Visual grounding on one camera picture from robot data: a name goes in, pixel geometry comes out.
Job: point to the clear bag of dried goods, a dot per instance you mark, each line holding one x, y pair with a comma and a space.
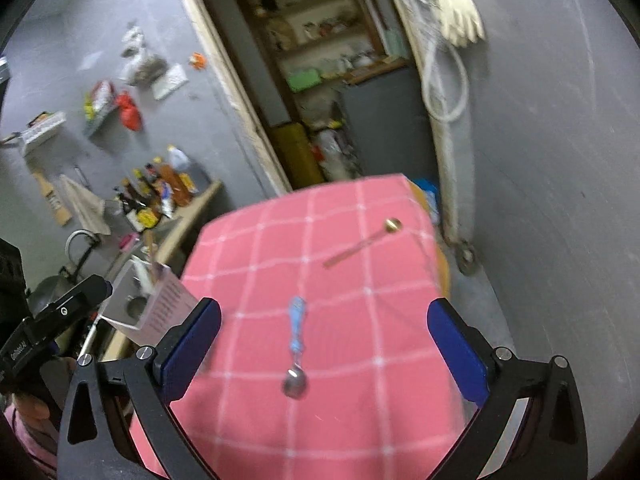
145, 62

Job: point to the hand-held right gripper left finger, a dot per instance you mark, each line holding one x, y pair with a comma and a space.
192, 350

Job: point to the metal wall hook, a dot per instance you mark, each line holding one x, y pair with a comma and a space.
80, 175

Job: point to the grey wall basket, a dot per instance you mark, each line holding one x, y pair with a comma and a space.
102, 121

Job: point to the chrome faucet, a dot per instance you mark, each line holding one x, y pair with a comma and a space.
75, 240

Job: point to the orange wall hook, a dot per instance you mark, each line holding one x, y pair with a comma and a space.
197, 61

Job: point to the gold spoon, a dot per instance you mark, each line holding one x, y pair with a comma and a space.
392, 225

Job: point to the red plastic bag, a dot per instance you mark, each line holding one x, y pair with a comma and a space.
130, 112

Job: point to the white power strip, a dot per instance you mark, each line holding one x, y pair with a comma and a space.
42, 132

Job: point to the person's left hand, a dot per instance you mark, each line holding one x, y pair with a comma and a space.
32, 407

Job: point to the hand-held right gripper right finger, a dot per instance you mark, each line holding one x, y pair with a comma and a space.
457, 355

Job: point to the blue yellow package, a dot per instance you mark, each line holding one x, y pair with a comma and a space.
427, 200

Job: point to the wooden edged kitchen counter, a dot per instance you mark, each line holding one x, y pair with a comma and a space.
192, 210

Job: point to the small dark sauce bottle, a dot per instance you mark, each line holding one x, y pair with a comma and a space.
150, 177

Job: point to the white wall socket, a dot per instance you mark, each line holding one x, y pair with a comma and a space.
170, 81

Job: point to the person's left forearm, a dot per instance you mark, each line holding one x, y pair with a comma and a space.
30, 445

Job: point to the pink checkered tablecloth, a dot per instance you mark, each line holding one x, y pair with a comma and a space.
350, 320

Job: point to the wooden shelf unit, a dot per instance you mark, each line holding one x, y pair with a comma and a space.
325, 40

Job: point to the white work gloves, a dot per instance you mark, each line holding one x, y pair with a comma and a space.
457, 10

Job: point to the orange cooking oil bottle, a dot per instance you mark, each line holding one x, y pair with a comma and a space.
175, 182

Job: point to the yellow packet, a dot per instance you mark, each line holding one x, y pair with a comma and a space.
90, 105

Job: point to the wooden door frame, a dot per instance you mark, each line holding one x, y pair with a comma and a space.
225, 75

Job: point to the pink item on counter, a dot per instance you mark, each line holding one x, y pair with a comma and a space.
129, 241

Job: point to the dark cooking pot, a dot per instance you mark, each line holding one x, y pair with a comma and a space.
50, 292

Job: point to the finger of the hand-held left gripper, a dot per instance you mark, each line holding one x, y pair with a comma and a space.
70, 305

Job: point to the grey cabinet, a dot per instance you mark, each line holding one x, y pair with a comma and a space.
390, 120

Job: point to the yellow box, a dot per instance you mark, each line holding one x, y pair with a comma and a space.
297, 155

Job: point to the wooden grater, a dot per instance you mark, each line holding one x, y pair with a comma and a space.
52, 200

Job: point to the large white plastic bottle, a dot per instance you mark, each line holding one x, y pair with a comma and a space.
179, 157

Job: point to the green box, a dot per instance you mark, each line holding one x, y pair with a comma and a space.
305, 81

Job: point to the beige hanging towel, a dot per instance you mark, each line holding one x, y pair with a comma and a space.
85, 205

